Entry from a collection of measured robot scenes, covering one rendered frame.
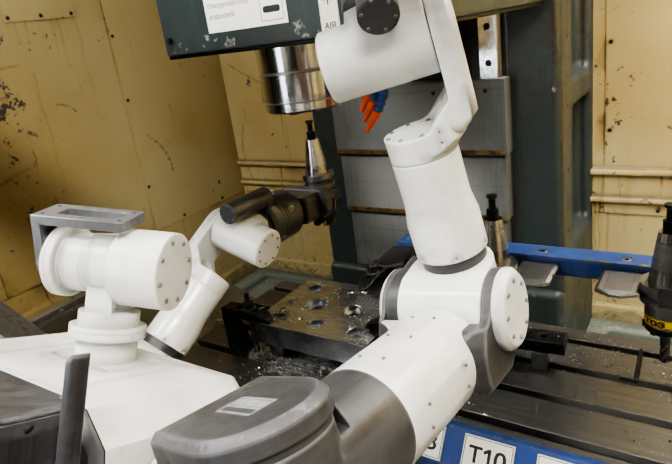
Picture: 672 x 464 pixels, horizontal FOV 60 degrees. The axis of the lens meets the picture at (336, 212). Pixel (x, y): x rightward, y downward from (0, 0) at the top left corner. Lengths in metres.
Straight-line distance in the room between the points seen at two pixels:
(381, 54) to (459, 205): 0.16
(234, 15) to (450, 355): 0.61
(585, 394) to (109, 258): 0.89
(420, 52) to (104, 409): 0.36
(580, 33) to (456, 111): 1.22
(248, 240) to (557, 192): 0.81
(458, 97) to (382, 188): 1.09
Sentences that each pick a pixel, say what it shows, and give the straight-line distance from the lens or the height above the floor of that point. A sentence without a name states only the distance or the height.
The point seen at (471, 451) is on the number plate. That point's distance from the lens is 0.99.
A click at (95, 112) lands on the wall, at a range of 2.02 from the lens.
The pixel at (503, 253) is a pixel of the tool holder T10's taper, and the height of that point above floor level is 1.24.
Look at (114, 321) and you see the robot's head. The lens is 0.52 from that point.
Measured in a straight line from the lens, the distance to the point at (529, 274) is 0.86.
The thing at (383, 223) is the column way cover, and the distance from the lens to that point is 1.64.
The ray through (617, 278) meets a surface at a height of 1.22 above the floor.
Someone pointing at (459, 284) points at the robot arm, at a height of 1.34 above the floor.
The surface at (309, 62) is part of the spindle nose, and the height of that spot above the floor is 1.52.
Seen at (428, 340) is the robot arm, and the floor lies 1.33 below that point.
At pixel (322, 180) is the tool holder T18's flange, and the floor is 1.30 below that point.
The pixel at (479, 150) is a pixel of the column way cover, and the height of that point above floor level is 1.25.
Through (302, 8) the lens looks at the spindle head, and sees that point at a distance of 0.84.
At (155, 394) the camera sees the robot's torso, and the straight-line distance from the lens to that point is 0.46.
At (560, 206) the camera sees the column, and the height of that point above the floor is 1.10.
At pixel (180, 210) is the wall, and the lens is 2.23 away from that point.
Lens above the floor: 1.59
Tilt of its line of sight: 18 degrees down
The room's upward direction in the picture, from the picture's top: 8 degrees counter-clockwise
